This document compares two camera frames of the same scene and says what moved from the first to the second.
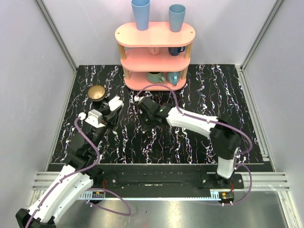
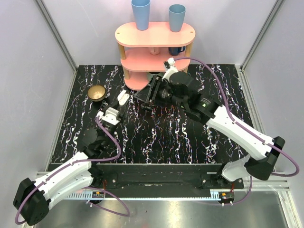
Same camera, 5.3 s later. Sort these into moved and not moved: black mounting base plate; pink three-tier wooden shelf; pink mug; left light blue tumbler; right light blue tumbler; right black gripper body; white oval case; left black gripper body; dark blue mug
Moved: right black gripper body; left black gripper body; white oval case
Not moved: dark blue mug; right light blue tumbler; pink three-tier wooden shelf; pink mug; left light blue tumbler; black mounting base plate
